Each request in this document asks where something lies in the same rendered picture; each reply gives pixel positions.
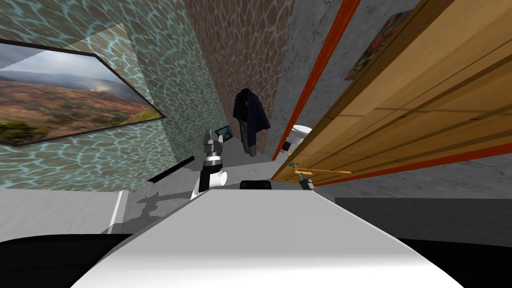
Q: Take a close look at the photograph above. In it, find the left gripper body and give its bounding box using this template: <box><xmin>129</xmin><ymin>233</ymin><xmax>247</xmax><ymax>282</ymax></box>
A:
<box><xmin>203</xmin><ymin>135</ymin><xmax>224</xmax><ymax>156</ymax></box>

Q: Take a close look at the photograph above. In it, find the dark blue hanging coat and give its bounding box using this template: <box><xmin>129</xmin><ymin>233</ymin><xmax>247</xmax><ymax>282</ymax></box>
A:
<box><xmin>232</xmin><ymin>87</ymin><xmax>272</xmax><ymax>158</ymax></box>

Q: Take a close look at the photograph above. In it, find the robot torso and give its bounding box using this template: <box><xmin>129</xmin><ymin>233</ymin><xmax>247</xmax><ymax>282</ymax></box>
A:
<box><xmin>71</xmin><ymin>180</ymin><xmax>466</xmax><ymax>288</ymax></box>

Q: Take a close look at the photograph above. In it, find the framed landscape picture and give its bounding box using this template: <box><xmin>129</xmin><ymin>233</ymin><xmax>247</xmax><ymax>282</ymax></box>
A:
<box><xmin>0</xmin><ymin>38</ymin><xmax>167</xmax><ymax>149</ymax></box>

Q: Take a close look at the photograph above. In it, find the wooden door leaf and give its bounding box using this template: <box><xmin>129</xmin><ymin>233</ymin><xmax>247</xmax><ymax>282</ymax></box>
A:
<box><xmin>271</xmin><ymin>0</ymin><xmax>512</xmax><ymax>187</ymax></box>

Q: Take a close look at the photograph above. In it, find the golden door handle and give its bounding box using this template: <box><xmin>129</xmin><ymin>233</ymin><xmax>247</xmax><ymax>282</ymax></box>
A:
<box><xmin>288</xmin><ymin>162</ymin><xmax>353</xmax><ymax>181</ymax></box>

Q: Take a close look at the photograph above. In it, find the colourful wall picture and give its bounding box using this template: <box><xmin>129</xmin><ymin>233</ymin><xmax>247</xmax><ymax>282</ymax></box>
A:
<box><xmin>344</xmin><ymin>9</ymin><xmax>413</xmax><ymax>82</ymax></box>

